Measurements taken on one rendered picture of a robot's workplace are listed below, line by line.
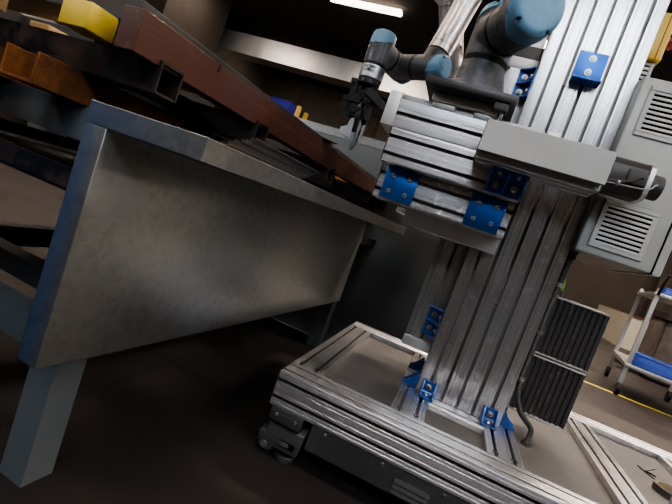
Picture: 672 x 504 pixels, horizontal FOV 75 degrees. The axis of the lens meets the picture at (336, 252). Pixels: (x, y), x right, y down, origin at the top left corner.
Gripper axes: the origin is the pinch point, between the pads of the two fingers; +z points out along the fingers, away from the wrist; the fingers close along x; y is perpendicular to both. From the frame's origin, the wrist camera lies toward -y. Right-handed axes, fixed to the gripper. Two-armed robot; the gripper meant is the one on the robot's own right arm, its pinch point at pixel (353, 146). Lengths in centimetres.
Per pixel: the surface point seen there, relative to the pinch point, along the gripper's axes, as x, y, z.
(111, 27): 78, 13, 6
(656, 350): -489, -257, 48
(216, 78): 62, 5, 6
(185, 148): 84, -13, 20
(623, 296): -1103, -358, -19
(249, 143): 65, -8, 15
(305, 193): 54, -15, 20
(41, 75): 81, 20, 16
